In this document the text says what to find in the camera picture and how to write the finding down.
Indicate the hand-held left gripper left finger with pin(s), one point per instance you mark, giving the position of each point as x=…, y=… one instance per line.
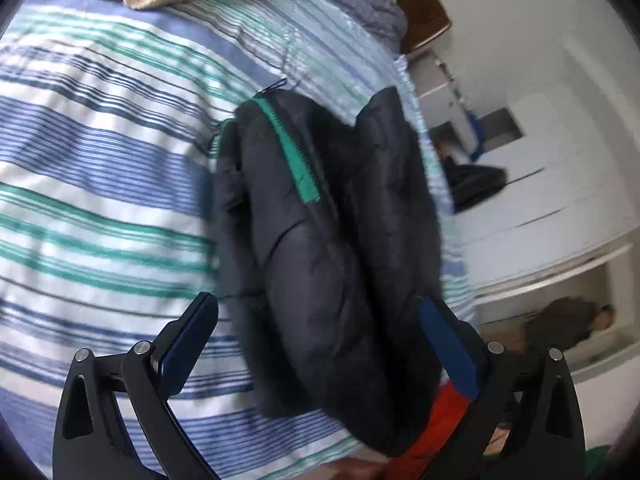
x=187, y=345

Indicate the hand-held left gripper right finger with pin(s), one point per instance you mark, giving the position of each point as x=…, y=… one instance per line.
x=450, y=350

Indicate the black puffer jacket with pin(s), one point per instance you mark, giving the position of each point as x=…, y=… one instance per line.
x=325, y=260

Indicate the orange cloth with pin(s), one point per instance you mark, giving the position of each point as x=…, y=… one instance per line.
x=440, y=425

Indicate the brown item on shelf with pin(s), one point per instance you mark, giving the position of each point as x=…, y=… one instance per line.
x=565, y=320

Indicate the dark cloth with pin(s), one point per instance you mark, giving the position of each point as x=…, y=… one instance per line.
x=475, y=185

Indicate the white wardrobe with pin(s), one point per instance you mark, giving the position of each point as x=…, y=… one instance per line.
x=550, y=210

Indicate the green cloth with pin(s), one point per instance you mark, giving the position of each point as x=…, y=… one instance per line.
x=597, y=465

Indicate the striped bed duvet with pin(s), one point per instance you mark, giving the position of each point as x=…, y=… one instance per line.
x=100, y=160

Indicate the blue item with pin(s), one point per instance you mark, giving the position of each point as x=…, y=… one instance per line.
x=477, y=135

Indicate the white bedside cabinet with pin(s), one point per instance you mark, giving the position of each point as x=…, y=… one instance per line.
x=435, y=75

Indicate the wooden headboard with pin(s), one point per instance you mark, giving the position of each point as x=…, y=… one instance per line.
x=425, y=15

